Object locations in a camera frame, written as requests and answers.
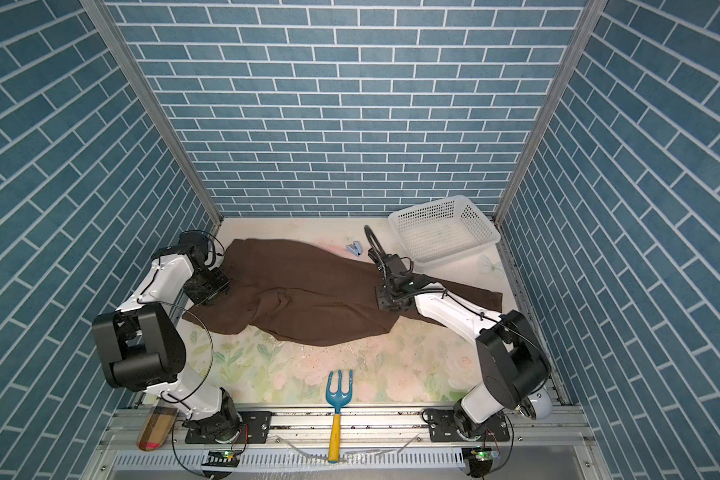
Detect aluminium corner post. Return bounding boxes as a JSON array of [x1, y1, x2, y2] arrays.
[[80, 0, 223, 231], [494, 0, 607, 226]]

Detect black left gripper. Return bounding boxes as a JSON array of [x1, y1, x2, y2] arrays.
[[184, 266, 231, 307]]

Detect white plastic basket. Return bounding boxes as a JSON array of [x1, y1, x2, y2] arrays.
[[388, 195, 501, 267]]

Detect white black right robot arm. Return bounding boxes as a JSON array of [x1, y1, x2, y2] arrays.
[[368, 249, 553, 440]]

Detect brown tinted plastic cup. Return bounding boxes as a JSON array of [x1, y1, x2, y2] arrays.
[[136, 405, 179, 452]]

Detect black cable loop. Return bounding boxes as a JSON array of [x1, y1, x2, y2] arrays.
[[363, 224, 391, 271]]

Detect brown trousers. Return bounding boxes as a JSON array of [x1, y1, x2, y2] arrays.
[[183, 238, 504, 348]]

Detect teal garden fork yellow handle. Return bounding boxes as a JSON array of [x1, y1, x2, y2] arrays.
[[325, 370, 353, 464]]

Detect aluminium front rail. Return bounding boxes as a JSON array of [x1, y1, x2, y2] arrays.
[[82, 405, 608, 479]]

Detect aluminium corner post right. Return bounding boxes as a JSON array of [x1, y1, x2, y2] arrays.
[[494, 0, 607, 226]]

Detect aluminium corner post left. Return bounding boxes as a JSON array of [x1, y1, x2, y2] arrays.
[[80, 0, 223, 231]]

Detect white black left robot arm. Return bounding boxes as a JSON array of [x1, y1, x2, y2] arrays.
[[92, 230, 242, 443]]

